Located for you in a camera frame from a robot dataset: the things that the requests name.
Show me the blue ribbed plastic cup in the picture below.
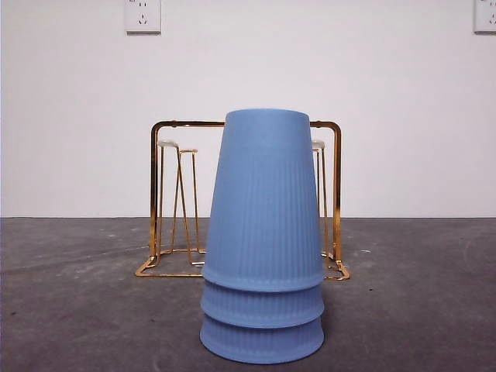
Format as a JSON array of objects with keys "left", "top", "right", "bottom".
[
  {"left": 201, "top": 108, "right": 325, "bottom": 292},
  {"left": 199, "top": 312, "right": 326, "bottom": 357},
  {"left": 200, "top": 277, "right": 326, "bottom": 329}
]

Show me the gold wire cup holder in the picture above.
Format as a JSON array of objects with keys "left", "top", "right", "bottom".
[{"left": 134, "top": 119, "right": 351, "bottom": 281}]

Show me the white wall power socket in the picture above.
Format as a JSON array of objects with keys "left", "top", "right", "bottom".
[
  {"left": 124, "top": 0, "right": 162, "bottom": 34},
  {"left": 473, "top": 0, "right": 496, "bottom": 34}
]

